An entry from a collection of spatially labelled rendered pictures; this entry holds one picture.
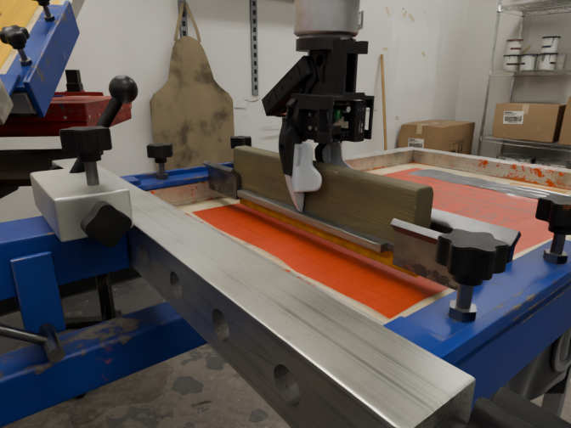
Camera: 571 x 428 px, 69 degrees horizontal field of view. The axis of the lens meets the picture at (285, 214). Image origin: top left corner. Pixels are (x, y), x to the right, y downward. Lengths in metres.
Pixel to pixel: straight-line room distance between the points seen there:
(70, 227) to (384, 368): 0.26
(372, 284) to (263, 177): 0.25
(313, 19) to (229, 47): 2.31
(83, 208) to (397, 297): 0.30
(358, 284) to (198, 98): 2.25
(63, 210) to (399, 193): 0.31
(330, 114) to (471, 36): 4.24
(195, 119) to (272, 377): 2.44
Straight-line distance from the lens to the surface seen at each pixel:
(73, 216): 0.37
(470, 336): 0.30
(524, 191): 0.92
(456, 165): 1.10
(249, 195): 0.64
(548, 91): 4.34
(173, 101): 2.55
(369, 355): 0.21
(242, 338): 0.25
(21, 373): 0.46
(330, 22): 0.50
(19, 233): 0.41
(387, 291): 0.45
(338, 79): 0.49
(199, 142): 2.64
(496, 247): 0.30
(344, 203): 0.50
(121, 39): 2.54
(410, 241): 0.44
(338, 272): 0.48
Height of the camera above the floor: 1.16
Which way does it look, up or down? 18 degrees down
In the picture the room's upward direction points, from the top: straight up
